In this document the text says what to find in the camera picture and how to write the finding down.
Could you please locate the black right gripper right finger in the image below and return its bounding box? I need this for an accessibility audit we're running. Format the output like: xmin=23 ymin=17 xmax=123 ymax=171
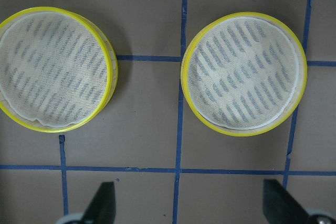
xmin=262 ymin=179 xmax=315 ymax=223

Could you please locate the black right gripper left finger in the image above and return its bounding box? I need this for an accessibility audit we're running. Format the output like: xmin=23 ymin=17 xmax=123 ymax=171
xmin=80 ymin=182 xmax=116 ymax=223

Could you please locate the yellow bamboo steamer tray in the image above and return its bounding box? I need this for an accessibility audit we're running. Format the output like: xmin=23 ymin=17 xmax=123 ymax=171
xmin=181 ymin=12 xmax=307 ymax=136

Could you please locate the yellow bamboo steamer base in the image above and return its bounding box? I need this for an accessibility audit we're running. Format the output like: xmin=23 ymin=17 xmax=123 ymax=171
xmin=1 ymin=7 xmax=118 ymax=133

